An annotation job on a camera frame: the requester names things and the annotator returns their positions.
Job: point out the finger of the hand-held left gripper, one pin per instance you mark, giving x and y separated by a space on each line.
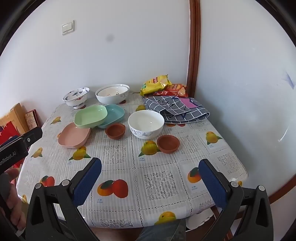
32 138

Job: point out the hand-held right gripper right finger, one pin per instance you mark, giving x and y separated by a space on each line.
211 183

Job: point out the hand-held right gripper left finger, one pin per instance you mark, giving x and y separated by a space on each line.
89 180

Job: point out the pink rectangular plate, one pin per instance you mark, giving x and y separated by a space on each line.
72 136

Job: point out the small brown bowl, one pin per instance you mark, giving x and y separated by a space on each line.
168 144
115 131

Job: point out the green rectangular plate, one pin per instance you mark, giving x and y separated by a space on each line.
91 117

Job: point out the teal rectangular plate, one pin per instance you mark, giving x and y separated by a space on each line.
114 114

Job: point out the person's left hand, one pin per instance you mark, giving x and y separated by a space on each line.
16 208

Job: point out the brown patterned box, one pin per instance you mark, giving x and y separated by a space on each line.
32 119

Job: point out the wooden chair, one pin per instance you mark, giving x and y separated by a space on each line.
16 118

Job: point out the fruit print tablecloth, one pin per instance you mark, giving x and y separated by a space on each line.
138 166

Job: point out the blue patterned footed bowl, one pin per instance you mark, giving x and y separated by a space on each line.
75 97

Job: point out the wooden baseboard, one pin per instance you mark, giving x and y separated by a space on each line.
281 194

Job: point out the person's jeans leg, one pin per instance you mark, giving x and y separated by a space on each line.
159 231

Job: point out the white bowl with grey swirls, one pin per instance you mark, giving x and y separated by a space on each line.
145 122

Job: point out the grey checked cloth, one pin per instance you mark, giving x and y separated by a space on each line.
175 109

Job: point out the large white bowl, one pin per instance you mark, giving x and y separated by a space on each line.
111 99

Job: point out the white bowl with red print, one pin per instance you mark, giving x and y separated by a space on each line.
108 92

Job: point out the red chip bag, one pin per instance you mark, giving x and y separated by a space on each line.
177 89

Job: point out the yellow chip bag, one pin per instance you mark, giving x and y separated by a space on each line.
153 85

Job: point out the white light switch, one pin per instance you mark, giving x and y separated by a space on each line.
68 27

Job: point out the brown wooden door frame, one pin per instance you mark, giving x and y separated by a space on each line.
193 46

